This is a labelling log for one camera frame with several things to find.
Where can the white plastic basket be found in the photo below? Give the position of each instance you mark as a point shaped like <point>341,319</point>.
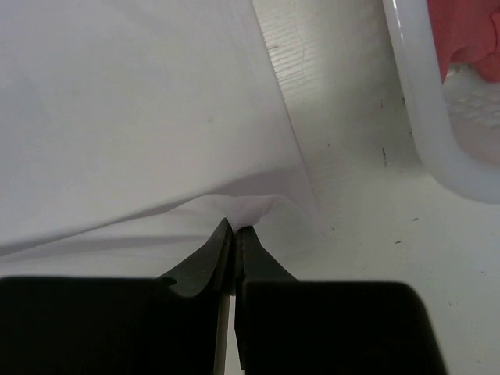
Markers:
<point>454,122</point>

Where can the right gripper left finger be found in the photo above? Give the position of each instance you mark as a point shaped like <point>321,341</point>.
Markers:
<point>205,268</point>

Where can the pink t shirt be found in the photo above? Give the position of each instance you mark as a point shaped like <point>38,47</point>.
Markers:
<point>466,32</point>

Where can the white t shirt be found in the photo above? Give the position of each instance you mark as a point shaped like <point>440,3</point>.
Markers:
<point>130,129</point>

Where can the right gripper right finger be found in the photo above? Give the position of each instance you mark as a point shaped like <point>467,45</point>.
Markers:
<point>253,262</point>

